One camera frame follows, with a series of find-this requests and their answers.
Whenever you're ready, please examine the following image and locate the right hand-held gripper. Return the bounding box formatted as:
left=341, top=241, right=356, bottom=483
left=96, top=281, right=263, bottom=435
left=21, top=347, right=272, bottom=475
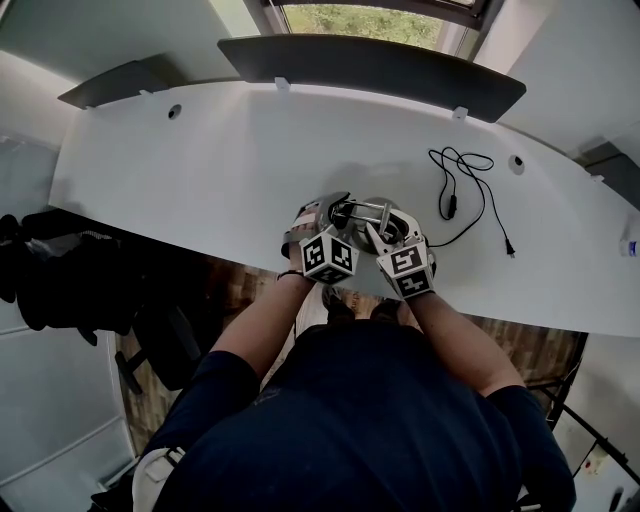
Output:
left=365, top=211, right=437, bottom=301

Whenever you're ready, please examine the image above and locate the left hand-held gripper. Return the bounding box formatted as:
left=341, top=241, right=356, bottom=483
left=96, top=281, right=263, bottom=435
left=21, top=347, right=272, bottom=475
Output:
left=297, top=189, right=361, bottom=287

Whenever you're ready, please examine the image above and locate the silver desk lamp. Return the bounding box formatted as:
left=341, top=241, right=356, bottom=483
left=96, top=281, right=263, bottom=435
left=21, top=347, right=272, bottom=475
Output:
left=327, top=196, right=402, bottom=251

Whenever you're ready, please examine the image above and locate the person's left forearm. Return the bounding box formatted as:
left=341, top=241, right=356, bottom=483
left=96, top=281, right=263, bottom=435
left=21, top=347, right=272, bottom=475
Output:
left=206, top=272, right=314, bottom=382

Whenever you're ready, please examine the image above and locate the person's right forearm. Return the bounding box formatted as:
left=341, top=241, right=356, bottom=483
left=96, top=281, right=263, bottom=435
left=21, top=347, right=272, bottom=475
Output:
left=407, top=292, right=527, bottom=400

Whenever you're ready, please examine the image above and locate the long dark grey desk divider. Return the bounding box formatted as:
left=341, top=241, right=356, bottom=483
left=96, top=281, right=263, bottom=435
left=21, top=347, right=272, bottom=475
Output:
left=217, top=34, right=528, bottom=125

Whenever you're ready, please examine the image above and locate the person's left hand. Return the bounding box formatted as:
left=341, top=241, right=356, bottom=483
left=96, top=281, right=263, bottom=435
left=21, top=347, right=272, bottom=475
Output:
left=280, top=207, right=322, bottom=261

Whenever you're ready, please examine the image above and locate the person's right shoe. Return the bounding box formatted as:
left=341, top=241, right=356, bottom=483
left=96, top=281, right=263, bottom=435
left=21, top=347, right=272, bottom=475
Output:
left=368, top=298, right=404, bottom=324

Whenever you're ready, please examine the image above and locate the person's shoe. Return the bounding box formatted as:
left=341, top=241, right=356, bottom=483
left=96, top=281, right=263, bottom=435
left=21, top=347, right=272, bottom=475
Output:
left=368, top=298, right=404, bottom=324
left=321, top=285, right=357, bottom=322

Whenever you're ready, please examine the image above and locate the person's left shoe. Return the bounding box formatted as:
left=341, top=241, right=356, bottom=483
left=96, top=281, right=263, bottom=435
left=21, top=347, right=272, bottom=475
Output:
left=321, top=285, right=357, bottom=322

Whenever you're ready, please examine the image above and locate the person in dark blue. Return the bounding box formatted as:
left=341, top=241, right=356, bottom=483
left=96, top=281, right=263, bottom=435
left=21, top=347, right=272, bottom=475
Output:
left=134, top=319, right=577, bottom=512

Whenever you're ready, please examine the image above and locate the dark framed window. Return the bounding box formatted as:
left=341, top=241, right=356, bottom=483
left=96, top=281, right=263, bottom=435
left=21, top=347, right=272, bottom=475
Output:
left=257, top=0, right=494, bottom=54

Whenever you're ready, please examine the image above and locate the black office chair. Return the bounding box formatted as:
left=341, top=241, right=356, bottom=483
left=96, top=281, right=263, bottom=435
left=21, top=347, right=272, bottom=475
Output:
left=0, top=209, right=202, bottom=397

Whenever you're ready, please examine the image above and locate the white power strip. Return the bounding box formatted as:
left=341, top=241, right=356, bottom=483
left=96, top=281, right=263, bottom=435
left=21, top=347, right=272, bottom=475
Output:
left=581, top=446, right=609, bottom=477

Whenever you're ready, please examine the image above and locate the white pouch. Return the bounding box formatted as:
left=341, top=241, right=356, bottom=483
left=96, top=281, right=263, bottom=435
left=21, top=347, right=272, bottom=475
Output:
left=131, top=445, right=187, bottom=512

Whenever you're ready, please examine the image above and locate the black power cable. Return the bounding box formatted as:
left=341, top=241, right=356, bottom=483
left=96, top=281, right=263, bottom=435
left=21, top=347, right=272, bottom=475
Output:
left=424, top=146, right=518, bottom=261

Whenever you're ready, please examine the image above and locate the black floor cable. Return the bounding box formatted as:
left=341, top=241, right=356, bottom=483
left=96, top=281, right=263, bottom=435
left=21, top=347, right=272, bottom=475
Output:
left=524, top=379, right=632, bottom=462

